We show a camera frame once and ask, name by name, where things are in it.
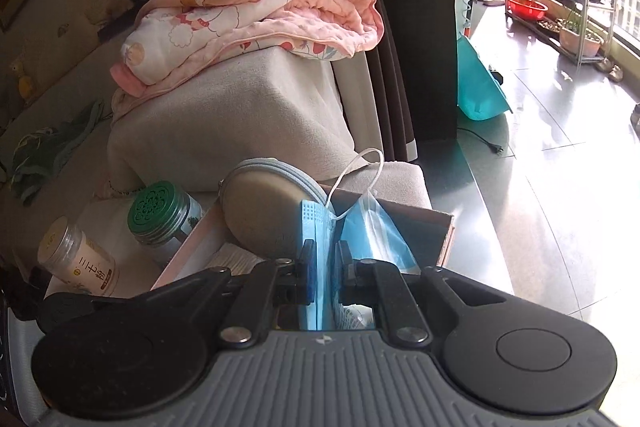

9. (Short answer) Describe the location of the blue face mask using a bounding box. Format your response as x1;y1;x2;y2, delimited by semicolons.
299;148;421;332

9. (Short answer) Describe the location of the dark curtain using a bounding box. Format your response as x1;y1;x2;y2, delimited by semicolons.
280;0;462;164

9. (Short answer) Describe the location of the red plastic basin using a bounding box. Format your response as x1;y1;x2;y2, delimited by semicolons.
506;0;550;22

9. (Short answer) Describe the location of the beige sofa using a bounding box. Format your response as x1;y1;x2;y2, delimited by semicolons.
0;0;427;427

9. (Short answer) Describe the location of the small yellow toy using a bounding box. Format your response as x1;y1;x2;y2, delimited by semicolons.
10;57;39;100

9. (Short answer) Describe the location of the dark blue cloth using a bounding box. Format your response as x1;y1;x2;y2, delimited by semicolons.
97;0;162;43

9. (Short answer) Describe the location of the plant pot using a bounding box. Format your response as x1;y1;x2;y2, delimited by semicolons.
557;19;605;58

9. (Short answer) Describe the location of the black power cable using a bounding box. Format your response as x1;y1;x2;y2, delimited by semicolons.
457;127;506;156

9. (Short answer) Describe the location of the pink printed blanket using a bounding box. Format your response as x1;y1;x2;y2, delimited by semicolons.
110;0;385;100

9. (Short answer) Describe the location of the glass jar with green lid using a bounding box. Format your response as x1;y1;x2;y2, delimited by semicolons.
126;180;206;266

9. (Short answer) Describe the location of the beige round zip pouch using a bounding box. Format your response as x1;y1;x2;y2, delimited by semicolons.
218;158;332;261

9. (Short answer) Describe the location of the floral jar with clear lid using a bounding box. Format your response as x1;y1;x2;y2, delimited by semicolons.
37;215;119;299

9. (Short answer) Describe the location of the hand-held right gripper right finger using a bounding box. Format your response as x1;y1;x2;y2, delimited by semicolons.
334;241;507;349

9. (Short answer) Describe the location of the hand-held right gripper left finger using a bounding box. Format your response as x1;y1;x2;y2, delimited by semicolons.
42;239;319;349

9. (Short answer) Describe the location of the teal bag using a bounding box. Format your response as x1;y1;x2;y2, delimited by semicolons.
457;34;514;122

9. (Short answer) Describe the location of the green cloth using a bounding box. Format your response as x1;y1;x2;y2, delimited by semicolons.
10;99;109;206

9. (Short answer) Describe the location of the pink cardboard box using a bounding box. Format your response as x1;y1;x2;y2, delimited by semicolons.
150;184;456;293

